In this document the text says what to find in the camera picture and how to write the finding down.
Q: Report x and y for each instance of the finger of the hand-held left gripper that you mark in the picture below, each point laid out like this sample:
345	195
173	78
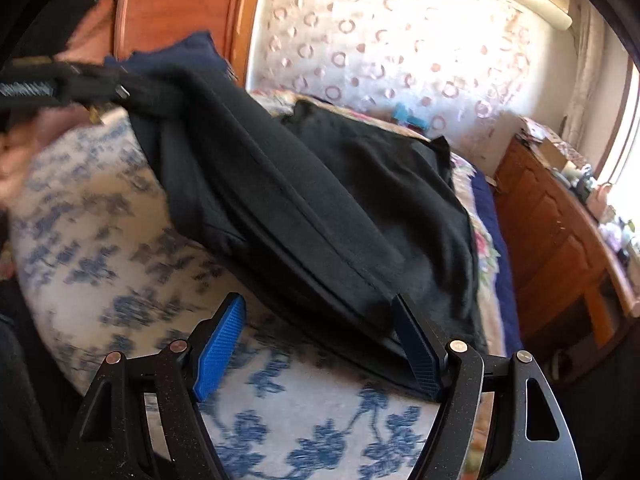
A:
100	87

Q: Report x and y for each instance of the person's left hand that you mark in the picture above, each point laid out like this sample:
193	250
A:
25	145

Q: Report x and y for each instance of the blue and white floral quilt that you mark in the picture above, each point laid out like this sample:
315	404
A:
100	210

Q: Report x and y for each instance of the teal box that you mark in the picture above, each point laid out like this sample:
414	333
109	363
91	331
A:
410	115

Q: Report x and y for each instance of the navy blue cloth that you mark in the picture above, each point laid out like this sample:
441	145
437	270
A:
190	55

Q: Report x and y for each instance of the floral wrapping paper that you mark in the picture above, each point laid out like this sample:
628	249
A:
535	127

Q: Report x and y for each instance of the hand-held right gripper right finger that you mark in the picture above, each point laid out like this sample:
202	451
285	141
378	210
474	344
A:
420	355

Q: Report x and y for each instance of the assorted small dresser ornaments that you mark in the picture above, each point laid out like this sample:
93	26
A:
607	210

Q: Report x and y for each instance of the wooden dresser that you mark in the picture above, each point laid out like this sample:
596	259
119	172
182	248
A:
550	240

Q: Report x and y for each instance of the cardboard box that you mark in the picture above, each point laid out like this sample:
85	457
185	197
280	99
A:
552	152

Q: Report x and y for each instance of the pink floral blanket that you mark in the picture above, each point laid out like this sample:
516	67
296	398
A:
482	245

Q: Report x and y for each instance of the beige side curtain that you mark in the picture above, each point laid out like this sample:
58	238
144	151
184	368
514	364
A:
582	75

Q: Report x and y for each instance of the black t-shirt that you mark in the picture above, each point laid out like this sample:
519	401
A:
325	200

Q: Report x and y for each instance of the sheer circle patterned curtain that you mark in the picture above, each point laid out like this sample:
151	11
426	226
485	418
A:
375	35

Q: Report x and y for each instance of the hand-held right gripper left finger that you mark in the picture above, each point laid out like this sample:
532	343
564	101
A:
220	345

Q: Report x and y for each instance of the wooden wardrobe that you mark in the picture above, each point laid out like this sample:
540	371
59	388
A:
175	0

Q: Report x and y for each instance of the navy bed sheet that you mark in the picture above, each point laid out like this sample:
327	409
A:
502	270

